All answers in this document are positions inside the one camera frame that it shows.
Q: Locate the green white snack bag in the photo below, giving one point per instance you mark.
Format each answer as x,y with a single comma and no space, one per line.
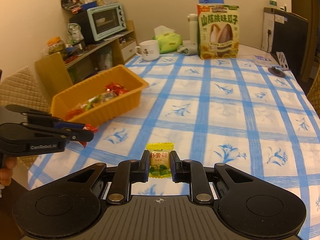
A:
75,33

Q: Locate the white thermos bottle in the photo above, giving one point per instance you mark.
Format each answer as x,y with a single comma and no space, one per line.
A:
193,30

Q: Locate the person's left hand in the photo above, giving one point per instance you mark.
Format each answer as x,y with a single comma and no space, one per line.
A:
8,163

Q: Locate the sunflower seed bag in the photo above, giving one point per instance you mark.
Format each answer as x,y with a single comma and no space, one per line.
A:
217,32

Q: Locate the white cardboard box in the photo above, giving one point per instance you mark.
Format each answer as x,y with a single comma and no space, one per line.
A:
267,30

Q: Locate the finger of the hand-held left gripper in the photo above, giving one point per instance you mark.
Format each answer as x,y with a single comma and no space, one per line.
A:
72,125
80,136

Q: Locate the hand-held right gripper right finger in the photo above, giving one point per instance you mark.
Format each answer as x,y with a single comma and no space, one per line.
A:
174,167

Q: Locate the blue checked tablecloth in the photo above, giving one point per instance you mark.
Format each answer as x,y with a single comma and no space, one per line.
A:
212,120

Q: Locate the wooden shelf unit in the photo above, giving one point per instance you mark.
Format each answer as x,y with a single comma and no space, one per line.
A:
52,72

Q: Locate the orange plastic tray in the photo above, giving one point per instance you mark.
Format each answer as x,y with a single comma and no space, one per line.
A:
112,112

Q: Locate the white mug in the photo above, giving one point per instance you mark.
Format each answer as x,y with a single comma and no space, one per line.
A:
150,51

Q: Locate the grey cloth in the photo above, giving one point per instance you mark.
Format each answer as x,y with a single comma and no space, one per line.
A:
187,50

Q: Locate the white phone stand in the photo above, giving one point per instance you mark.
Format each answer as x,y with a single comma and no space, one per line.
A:
282,60

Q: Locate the light blue toaster oven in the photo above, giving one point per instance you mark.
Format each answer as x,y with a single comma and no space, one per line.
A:
105,22

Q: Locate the yellow green candy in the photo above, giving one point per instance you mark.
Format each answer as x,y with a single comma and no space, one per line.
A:
160,155

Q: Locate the white drawer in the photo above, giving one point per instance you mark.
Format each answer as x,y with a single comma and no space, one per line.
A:
128,51

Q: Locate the dark snack bag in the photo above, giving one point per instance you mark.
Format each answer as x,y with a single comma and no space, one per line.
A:
71,3

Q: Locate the green tissue pack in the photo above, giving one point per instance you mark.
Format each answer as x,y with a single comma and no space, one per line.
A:
170,41

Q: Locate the clear packet blue print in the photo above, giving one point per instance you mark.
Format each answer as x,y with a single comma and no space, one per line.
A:
262,60

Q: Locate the blue box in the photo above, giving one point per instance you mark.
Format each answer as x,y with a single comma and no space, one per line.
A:
88,5

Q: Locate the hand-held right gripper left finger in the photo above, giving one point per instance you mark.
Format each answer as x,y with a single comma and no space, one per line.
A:
146,167

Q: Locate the orange lid jar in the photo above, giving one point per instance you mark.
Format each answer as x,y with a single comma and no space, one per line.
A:
53,46

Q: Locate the small red snack packet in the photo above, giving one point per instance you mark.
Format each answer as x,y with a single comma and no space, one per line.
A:
92,128

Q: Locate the black box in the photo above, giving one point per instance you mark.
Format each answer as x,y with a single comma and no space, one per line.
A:
290,37

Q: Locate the dark clear snack packet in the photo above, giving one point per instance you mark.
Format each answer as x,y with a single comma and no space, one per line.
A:
108,97

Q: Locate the large red snack packet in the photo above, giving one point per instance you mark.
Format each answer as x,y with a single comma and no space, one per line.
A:
75,114

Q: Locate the white plastic bag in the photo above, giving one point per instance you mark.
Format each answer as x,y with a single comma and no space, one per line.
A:
105,58

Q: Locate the shiny dark red candy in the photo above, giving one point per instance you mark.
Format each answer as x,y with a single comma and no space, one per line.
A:
112,87

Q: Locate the quilted beige chair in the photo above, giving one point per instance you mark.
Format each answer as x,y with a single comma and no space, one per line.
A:
22,87
315,92

